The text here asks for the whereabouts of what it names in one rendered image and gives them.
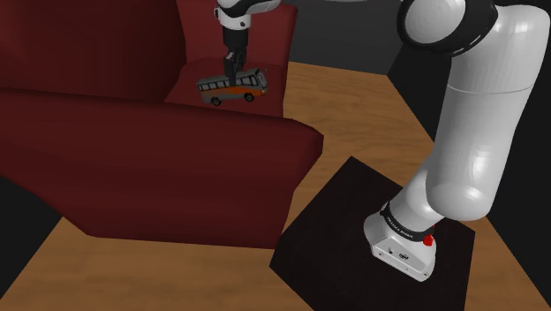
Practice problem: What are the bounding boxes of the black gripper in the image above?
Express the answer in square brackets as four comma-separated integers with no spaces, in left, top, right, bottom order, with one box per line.
[222,27,250,87]

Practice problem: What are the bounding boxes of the grey and orange toy bus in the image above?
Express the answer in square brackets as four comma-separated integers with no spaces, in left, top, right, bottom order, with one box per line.
[197,67,268,107]

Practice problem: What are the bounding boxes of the dark red sofa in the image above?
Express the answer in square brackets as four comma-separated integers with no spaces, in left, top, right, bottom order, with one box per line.
[0,0,325,250]

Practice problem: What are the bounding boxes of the dark robot stand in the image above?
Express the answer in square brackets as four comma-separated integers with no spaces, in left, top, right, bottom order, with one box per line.
[268,155,477,311]

